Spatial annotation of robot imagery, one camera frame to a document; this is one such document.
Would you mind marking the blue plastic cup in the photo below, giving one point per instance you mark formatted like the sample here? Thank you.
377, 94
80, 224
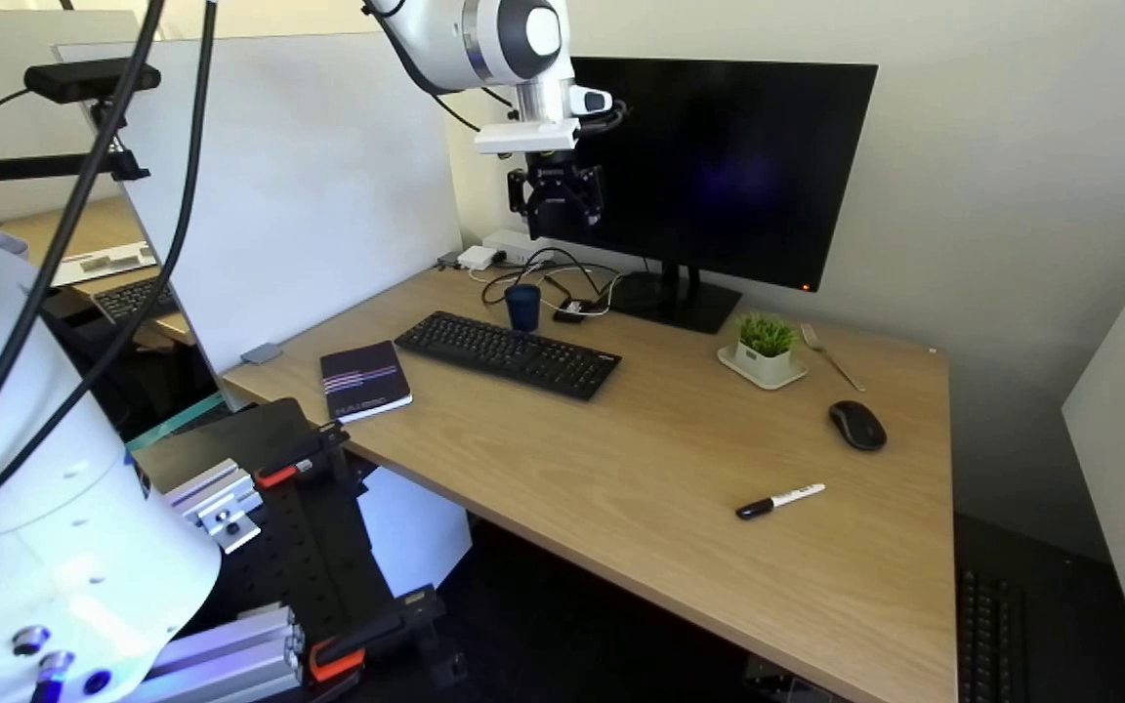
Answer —
523, 311

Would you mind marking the black orange clamp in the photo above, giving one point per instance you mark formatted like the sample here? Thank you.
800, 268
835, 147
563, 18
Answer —
293, 466
360, 637

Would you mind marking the black camera bar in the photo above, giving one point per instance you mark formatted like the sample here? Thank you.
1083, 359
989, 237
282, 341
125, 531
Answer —
89, 78

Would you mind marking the black ribbed panel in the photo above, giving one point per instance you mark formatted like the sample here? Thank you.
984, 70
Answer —
989, 637

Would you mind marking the black computer mouse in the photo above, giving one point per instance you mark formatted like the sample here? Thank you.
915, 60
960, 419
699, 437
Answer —
858, 428

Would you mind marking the black and white marker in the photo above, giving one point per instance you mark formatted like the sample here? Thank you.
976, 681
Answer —
783, 502

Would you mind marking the aluminium profile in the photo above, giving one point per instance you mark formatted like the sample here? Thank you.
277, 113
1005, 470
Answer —
230, 657
210, 502

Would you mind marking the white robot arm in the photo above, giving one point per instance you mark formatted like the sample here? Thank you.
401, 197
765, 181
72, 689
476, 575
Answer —
57, 561

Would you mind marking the black computer monitor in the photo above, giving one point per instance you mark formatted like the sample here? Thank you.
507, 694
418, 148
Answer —
730, 168

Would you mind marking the small green potted plant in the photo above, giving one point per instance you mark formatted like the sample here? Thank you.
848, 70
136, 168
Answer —
765, 337

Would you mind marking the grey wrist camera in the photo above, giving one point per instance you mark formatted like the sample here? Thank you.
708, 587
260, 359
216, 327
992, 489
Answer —
523, 137

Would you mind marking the white sheet panel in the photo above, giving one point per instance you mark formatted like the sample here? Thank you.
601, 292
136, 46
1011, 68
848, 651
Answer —
411, 531

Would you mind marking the black perforated plate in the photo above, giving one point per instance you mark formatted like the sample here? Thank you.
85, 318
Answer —
230, 435

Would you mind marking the white power strip box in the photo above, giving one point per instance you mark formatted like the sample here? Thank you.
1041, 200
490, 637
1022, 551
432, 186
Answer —
476, 256

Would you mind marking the flat grey device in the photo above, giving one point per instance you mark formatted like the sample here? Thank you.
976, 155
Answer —
260, 353

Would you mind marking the black computer keyboard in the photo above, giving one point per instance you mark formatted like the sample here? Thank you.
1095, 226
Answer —
507, 353

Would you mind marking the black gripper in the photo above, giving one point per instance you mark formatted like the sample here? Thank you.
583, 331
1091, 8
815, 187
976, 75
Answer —
554, 178

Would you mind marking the white square tray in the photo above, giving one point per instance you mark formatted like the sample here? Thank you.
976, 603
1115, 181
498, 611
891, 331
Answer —
772, 377

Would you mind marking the dark purple notebook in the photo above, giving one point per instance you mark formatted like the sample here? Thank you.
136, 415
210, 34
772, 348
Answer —
365, 380

